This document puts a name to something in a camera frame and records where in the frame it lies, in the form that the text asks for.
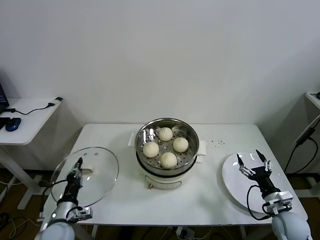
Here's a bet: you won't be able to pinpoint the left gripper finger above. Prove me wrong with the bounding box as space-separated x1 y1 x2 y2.
70 156 85 180

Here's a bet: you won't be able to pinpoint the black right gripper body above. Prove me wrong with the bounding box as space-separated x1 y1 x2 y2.
249 166 276 197

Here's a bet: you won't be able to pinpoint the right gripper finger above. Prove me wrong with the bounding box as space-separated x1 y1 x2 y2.
236 153 254 178
254 149 273 174

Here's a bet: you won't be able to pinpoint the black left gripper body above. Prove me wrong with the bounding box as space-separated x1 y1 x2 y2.
61 171 85 203

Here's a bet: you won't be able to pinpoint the glass lid with white handle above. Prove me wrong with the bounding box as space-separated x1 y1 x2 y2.
50 146 120 207

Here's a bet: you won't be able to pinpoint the white steamed baozi bun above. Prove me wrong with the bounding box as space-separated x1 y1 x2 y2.
158 126 174 142
142 141 160 159
159 151 178 169
172 136 190 153

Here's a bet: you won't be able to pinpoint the white round plate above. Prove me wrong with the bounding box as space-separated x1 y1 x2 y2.
221 151 288 214

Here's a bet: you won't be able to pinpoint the white side desk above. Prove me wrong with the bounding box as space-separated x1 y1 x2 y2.
0 96 64 211

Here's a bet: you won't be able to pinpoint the blue computer mouse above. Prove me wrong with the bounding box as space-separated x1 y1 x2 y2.
4 116 22 132

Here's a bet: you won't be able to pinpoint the small white side table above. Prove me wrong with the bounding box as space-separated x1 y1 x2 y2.
306 91 320 111

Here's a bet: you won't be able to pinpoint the white electric cooker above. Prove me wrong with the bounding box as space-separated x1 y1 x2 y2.
136 149 203 190

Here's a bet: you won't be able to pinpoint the white power strip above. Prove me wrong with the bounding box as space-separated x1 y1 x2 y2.
176 226 196 238

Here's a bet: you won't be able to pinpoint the black flat device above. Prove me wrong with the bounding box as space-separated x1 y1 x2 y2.
0 116 12 131

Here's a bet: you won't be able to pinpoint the dark laptop screen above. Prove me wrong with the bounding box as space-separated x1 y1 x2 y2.
0 81 10 113

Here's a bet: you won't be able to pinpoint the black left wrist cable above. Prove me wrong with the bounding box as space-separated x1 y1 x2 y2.
37 179 70 222

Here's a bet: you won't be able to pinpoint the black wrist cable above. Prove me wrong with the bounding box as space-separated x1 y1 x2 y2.
37 179 70 222
246 184 274 221

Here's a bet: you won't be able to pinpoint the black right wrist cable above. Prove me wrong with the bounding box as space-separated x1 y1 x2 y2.
246 184 274 221

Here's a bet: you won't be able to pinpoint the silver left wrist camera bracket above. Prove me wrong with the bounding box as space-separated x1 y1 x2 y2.
74 206 94 221

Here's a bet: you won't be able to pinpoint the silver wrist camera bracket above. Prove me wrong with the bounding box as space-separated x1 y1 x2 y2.
74 206 94 221
261 190 294 215

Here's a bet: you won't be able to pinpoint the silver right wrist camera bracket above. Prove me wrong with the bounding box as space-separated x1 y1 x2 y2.
261 190 294 215

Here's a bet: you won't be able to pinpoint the black power brick cable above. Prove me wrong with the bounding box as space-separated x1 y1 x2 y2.
283 121 320 175

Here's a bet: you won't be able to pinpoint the steel steamer basket white handles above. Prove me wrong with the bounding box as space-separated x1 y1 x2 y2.
128 118 209 177

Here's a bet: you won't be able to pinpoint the black cable with adapter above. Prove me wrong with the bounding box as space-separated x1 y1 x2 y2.
6 96 63 116

